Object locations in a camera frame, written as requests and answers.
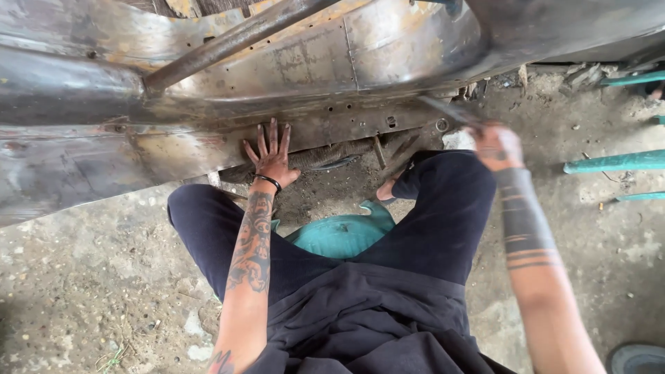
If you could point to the person's foot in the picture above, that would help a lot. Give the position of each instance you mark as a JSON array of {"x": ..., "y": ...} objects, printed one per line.
[{"x": 387, "y": 188}]

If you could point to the metal hand tool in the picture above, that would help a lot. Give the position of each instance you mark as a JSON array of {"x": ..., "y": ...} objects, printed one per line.
[{"x": 447, "y": 110}]

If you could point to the bare metal vehicle body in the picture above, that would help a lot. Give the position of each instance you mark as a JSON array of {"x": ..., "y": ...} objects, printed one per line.
[{"x": 218, "y": 83}]

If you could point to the teal plastic stool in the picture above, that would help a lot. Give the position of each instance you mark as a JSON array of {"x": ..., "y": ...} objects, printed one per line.
[{"x": 340, "y": 233}]

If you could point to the white stone chunk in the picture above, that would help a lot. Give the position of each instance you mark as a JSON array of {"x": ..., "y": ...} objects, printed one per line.
[{"x": 459, "y": 140}]

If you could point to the black wristband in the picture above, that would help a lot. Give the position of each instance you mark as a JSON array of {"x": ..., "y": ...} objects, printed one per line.
[{"x": 268, "y": 181}]

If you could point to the rusty metal bar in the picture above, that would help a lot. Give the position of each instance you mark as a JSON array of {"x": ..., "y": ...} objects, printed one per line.
[{"x": 234, "y": 41}]

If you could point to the person's dark trousers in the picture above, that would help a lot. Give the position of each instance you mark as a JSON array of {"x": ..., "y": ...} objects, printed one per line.
[{"x": 363, "y": 233}]

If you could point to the person's right hand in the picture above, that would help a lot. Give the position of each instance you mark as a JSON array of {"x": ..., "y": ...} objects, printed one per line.
[{"x": 496, "y": 146}]

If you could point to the grey round object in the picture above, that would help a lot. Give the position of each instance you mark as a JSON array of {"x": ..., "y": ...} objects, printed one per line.
[{"x": 638, "y": 359}]

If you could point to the person's left hand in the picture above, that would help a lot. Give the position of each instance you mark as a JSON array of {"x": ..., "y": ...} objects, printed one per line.
[{"x": 273, "y": 163}]

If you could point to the teal metal frame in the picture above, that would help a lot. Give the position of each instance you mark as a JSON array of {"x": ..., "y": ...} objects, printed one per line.
[{"x": 623, "y": 150}]

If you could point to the person's black shirt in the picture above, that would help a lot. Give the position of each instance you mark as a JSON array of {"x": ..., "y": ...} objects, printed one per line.
[{"x": 374, "y": 327}]

